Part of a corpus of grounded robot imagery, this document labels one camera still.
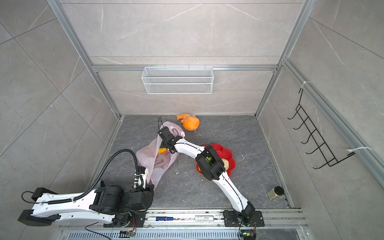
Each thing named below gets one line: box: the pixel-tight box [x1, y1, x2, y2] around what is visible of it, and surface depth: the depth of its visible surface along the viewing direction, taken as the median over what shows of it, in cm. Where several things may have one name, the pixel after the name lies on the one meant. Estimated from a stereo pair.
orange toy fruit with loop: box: [176, 113, 200, 133], surface depth 109 cm
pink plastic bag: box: [136, 121, 185, 189], surface depth 80 cm
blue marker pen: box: [155, 216, 174, 222], surface depth 75 cm
